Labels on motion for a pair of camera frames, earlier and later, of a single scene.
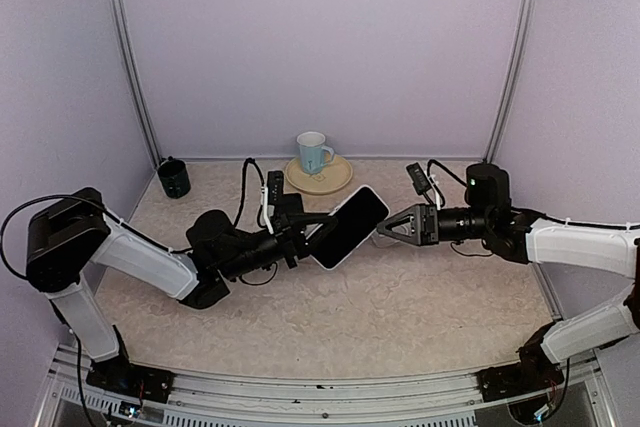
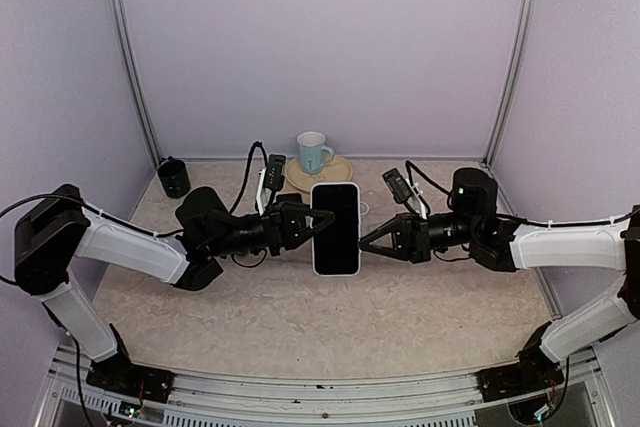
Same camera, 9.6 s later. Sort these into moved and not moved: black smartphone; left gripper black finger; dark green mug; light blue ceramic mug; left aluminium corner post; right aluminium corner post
Moved: black smartphone; left gripper black finger
Not moved: light blue ceramic mug; right aluminium corner post; dark green mug; left aluminium corner post
